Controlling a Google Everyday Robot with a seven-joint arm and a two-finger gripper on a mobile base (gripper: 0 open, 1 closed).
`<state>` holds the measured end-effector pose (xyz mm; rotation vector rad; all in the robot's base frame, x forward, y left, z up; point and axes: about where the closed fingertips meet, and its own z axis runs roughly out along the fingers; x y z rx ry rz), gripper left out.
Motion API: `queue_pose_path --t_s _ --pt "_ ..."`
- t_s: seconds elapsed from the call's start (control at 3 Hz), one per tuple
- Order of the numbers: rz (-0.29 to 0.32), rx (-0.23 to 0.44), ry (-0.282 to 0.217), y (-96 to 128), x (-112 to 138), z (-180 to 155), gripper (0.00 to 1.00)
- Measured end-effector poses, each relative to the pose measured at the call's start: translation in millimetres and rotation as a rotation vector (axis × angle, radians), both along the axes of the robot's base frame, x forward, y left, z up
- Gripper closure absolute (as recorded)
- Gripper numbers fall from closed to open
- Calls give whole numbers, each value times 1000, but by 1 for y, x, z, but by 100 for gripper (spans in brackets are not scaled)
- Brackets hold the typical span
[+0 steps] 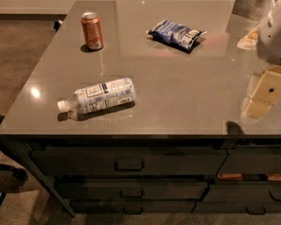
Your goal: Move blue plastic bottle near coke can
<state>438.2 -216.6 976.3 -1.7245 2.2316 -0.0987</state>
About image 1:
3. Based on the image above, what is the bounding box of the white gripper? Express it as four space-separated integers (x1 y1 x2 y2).
244 0 281 119

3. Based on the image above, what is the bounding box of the clear plastic bottle blue label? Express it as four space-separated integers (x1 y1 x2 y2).
57 78 136 114

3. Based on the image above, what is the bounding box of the red coke can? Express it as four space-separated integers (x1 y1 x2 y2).
81 12 103 51

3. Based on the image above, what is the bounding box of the metal tray with snacks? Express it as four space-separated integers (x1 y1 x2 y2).
231 0 273 21

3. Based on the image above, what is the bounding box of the blue chip bag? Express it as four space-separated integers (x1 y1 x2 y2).
147 20 204 53

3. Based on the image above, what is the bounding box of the dark drawer cabinet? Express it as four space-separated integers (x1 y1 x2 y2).
0 136 281 216

